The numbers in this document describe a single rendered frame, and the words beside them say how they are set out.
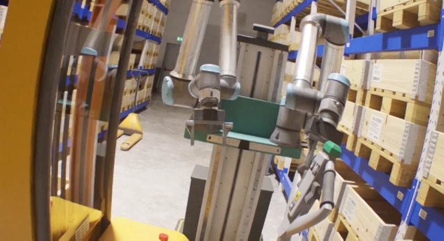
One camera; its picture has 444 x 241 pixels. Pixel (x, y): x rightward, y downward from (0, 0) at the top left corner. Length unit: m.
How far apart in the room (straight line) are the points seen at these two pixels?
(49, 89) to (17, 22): 0.19
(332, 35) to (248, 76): 0.74
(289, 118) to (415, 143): 0.80
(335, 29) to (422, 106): 0.62
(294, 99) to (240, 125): 0.94
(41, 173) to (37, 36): 0.31
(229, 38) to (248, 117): 0.56
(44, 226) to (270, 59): 1.83
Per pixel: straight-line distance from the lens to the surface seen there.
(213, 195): 2.46
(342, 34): 1.87
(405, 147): 1.94
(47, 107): 0.82
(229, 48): 1.94
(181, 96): 2.10
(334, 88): 1.31
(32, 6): 0.85
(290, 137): 2.18
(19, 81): 0.85
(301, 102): 1.42
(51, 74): 0.82
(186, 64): 2.08
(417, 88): 1.95
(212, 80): 1.71
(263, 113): 2.31
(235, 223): 2.57
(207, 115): 1.68
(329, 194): 0.98
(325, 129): 1.25
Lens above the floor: 1.58
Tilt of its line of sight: 8 degrees down
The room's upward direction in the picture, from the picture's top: 11 degrees clockwise
